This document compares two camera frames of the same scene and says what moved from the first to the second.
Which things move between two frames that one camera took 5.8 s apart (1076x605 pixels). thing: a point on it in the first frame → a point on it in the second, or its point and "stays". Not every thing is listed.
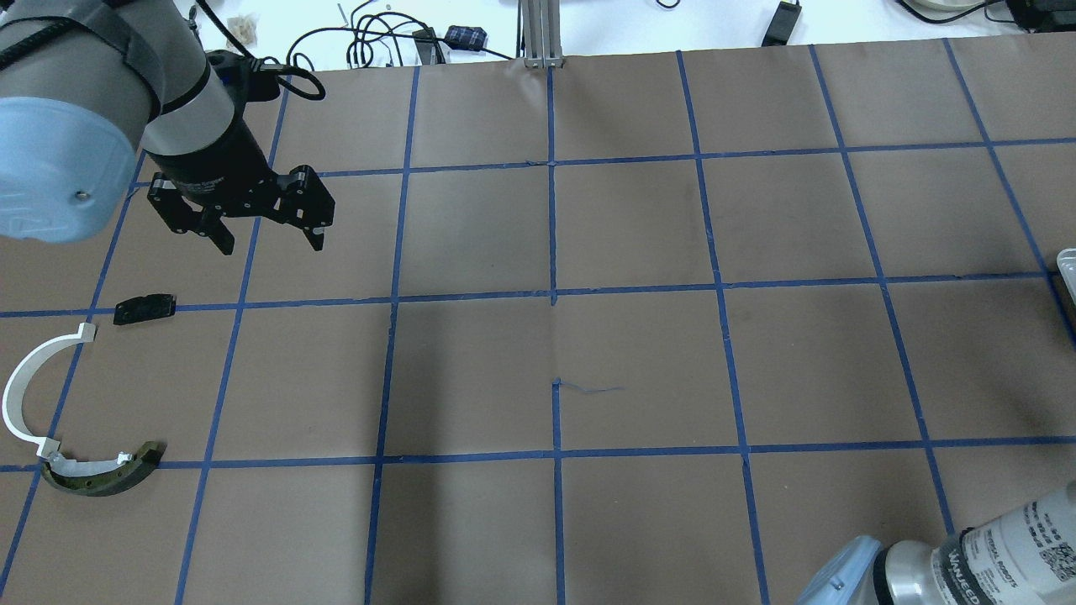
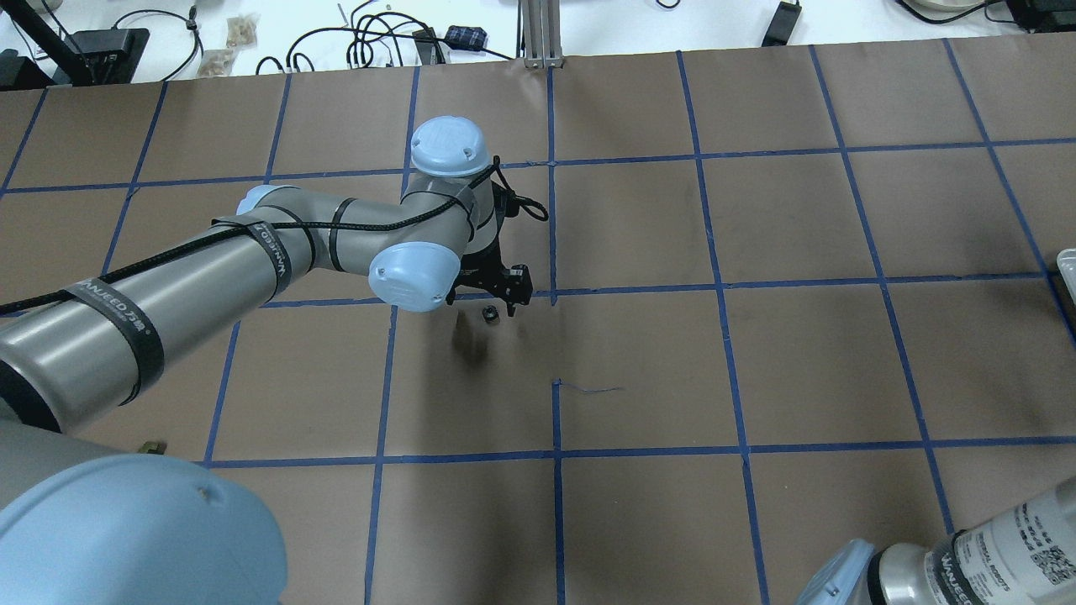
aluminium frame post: x=541 y=34 stays
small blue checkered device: x=466 y=37 stays
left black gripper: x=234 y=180 → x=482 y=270
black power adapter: x=783 y=24 stays
